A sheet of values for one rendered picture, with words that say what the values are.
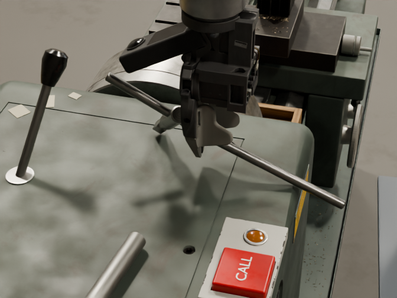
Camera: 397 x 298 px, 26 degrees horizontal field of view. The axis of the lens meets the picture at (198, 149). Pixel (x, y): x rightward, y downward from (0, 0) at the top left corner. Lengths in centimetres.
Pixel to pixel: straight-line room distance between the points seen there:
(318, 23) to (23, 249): 117
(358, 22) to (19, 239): 130
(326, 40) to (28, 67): 200
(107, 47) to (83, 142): 267
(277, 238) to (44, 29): 307
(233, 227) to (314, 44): 97
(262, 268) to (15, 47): 301
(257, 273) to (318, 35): 109
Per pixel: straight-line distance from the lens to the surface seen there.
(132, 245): 98
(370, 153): 324
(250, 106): 140
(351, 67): 196
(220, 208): 105
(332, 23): 203
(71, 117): 122
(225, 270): 96
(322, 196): 108
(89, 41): 388
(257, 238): 101
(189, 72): 100
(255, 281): 95
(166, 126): 110
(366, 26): 213
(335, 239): 208
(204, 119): 105
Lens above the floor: 195
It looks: 38 degrees down
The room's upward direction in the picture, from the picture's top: straight up
